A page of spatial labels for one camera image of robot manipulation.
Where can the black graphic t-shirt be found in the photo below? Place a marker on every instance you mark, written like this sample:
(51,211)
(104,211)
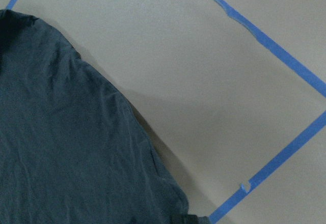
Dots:
(72,150)

